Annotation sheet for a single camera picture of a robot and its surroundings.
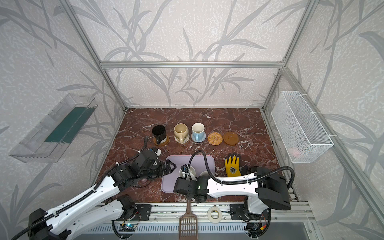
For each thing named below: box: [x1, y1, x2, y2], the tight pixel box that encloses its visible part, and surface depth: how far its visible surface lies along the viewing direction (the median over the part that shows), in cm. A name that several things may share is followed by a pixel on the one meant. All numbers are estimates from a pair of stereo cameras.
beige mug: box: [173, 123, 189, 144], surface depth 98 cm
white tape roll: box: [207, 206, 223, 224], surface depth 74 cm
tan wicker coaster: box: [207, 132, 223, 146], surface depth 104 cm
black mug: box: [152, 124, 167, 145], surface depth 96 cm
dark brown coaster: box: [223, 132, 239, 146], surface depth 105 cm
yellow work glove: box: [224, 152, 242, 177], surface depth 89 cm
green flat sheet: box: [44, 106, 96, 144], surface depth 68 cm
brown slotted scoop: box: [179, 199, 198, 240], surface depth 72 cm
